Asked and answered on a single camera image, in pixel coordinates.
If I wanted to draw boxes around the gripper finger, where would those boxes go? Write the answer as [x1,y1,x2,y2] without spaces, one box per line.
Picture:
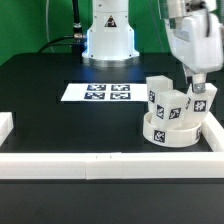
[192,73,207,93]

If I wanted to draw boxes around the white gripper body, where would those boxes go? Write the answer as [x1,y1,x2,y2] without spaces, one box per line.
[165,11,224,73]

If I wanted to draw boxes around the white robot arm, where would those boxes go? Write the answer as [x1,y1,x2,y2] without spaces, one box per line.
[82,0,224,94]

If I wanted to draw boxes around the white marker sheet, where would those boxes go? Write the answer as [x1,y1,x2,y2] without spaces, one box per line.
[61,83,147,102]

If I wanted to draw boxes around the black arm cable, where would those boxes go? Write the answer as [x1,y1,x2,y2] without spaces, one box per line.
[189,0,224,38]

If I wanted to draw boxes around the white right fence wall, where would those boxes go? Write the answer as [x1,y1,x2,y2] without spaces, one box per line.
[202,112,224,153]

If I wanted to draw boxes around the white fence wall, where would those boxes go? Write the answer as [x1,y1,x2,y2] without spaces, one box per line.
[0,152,224,180]
[202,112,224,153]
[0,112,14,147]

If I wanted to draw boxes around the black cable vertical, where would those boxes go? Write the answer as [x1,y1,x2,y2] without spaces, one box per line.
[72,0,82,31]

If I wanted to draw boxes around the white front fence wall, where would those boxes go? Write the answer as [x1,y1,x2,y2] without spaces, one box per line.
[0,152,224,180]

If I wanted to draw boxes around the black cable horizontal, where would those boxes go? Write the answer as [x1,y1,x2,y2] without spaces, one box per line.
[38,33,87,54]

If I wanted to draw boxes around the thin white cable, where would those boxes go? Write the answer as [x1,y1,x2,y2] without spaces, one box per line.
[45,0,56,54]

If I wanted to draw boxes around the white left fence wall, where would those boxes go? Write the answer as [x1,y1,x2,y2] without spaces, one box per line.
[0,112,14,147]

